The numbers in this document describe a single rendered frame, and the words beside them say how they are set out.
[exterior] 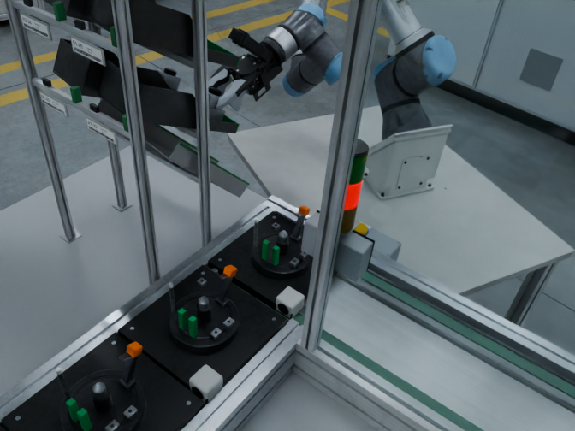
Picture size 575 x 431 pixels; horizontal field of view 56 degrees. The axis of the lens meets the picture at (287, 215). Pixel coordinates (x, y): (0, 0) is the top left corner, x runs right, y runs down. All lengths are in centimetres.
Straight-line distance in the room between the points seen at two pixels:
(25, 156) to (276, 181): 210
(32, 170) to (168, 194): 182
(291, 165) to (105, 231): 61
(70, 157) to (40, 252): 194
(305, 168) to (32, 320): 90
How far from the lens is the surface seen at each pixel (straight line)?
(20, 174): 334
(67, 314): 133
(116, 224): 153
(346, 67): 72
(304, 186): 165
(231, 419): 104
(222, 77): 129
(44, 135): 132
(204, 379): 102
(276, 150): 181
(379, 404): 108
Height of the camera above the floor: 184
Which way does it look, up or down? 40 degrees down
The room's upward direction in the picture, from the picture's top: 5 degrees clockwise
